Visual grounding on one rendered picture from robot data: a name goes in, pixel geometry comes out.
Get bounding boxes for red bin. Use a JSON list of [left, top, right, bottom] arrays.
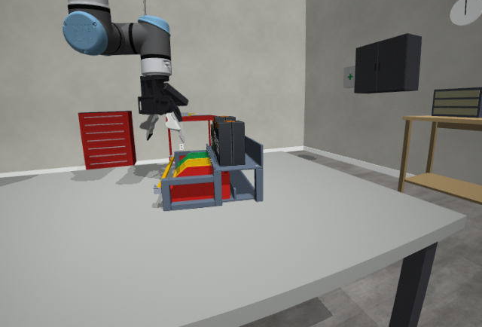
[[170, 166, 230, 202]]

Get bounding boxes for green open bin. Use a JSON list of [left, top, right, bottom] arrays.
[[176, 152, 209, 169]]

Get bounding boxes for grey metal shelf rack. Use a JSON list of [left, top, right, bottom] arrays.
[[153, 136, 263, 211]]

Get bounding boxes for yellow open bin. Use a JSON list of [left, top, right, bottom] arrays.
[[173, 157, 211, 177]]

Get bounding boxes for yellow bar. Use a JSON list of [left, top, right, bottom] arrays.
[[157, 157, 175, 188]]

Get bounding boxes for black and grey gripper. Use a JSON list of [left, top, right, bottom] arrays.
[[138, 75, 185, 142]]

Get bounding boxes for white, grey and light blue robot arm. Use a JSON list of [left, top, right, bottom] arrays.
[[63, 0, 188, 106]]

